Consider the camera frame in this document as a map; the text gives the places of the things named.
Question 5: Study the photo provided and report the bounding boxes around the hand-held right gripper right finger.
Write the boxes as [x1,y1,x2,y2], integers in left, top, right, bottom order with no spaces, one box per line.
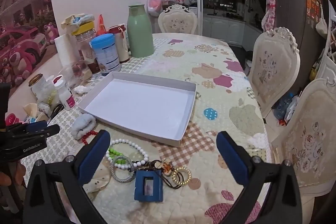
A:
[216,131,307,224]

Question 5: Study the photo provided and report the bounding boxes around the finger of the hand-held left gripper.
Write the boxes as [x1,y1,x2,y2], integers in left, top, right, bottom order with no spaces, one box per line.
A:
[16,124,60,141]
[5,120,48,135]

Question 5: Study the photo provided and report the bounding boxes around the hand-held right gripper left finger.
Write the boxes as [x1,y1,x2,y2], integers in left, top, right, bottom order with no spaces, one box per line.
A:
[22,130,111,224]

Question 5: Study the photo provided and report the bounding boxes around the green bead bracelet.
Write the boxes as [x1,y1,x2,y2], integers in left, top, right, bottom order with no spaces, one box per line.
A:
[108,148,131,165]

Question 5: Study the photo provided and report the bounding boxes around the red bead bracelet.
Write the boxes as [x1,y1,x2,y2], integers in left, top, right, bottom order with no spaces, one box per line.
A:
[81,130,99,145]

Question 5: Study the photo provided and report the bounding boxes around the cream dotted scrunchie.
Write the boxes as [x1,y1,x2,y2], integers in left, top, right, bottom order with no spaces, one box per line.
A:
[83,168,113,195]

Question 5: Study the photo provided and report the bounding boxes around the light blue scrunchie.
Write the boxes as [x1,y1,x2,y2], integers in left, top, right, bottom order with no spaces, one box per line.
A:
[71,113,97,140]

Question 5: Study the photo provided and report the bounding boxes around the grey rope hair tie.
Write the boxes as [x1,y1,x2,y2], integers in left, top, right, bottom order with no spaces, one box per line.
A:
[110,156,137,183]

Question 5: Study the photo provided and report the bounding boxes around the white bead bracelet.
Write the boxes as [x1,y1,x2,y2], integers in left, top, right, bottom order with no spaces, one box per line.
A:
[106,139,149,169]

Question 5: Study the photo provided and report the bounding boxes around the gold spiral hair tie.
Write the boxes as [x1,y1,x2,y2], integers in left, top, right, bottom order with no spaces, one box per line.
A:
[171,166,192,185]

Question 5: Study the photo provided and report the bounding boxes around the blue hair claw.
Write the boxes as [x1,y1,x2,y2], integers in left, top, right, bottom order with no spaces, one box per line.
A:
[134,168,164,203]

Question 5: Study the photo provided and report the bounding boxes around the white cardboard tray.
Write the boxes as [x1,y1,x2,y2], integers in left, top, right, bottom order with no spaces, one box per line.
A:
[77,71,197,148]

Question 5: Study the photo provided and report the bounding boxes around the black hair tie wooden charm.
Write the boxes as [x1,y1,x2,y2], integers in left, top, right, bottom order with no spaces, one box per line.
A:
[154,158,185,190]

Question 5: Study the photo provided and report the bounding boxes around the person's left hand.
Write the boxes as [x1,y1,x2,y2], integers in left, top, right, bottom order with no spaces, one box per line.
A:
[0,161,25,188]

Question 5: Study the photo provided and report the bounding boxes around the tissue box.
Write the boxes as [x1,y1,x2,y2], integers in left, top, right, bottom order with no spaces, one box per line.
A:
[22,103,50,123]

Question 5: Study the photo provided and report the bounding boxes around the pink jar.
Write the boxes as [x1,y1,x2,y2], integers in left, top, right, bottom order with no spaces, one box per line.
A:
[5,113,20,126]

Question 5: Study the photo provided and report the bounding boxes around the white bottle pink label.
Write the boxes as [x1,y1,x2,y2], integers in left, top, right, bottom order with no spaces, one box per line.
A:
[53,75,76,110]

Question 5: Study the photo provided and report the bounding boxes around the gold lid tin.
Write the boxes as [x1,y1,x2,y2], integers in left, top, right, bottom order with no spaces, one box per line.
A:
[28,73,57,106]

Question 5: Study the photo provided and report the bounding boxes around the crumpled white tissue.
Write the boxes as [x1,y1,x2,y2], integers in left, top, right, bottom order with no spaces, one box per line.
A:
[72,84,91,94]

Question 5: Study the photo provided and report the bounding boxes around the clear plastic bag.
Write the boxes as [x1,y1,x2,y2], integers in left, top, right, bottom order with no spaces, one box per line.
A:
[59,61,92,85]

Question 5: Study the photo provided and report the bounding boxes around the blue water bottle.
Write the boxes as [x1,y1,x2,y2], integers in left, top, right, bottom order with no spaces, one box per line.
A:
[273,93,294,119]

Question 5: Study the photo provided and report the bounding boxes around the white plastic bag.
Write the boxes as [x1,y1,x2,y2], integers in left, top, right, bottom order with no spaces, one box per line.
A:
[285,95,300,122]

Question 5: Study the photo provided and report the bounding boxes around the cream floral dining chair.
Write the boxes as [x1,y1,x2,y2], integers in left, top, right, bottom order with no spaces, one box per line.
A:
[157,4,198,35]
[270,78,336,195]
[248,27,301,119]

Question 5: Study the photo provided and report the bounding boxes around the white paper towel roll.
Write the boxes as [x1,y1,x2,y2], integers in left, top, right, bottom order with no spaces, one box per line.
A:
[54,34,79,69]

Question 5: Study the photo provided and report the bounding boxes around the blue lid milk powder can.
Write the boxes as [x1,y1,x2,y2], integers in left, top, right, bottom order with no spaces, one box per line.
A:
[90,33,122,76]

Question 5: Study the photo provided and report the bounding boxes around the clear jar yellow lid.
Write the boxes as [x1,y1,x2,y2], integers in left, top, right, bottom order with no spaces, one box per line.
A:
[71,21,101,75]

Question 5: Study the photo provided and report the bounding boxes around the cream tumbler red lid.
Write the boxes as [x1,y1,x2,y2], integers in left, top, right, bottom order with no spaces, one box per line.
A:
[109,25,130,64]

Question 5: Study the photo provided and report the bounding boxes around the wet wipes packet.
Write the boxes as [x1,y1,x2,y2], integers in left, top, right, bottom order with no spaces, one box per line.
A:
[61,13,95,29]

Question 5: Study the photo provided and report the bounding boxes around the orange snack packet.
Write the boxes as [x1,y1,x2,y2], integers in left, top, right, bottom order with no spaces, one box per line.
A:
[97,14,108,36]

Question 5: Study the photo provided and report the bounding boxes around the green thermos flask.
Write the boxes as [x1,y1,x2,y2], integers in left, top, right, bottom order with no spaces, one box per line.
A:
[127,4,155,58]

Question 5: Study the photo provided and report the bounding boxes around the white kitchen cabinets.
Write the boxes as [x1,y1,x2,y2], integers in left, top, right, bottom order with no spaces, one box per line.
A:
[202,14,263,52]

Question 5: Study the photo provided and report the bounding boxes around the pink floral hanging cloth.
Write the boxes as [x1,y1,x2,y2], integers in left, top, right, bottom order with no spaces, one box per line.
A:
[262,0,277,31]

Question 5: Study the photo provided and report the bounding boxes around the white hanging tote bag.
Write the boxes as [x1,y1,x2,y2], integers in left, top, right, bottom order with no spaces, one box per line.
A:
[315,7,328,38]

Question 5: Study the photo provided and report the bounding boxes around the brown refrigerator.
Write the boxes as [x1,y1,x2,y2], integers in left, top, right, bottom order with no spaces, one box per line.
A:
[276,0,330,98]

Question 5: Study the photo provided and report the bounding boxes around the pink plastic bag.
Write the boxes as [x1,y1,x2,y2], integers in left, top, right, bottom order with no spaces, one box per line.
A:
[147,0,162,17]

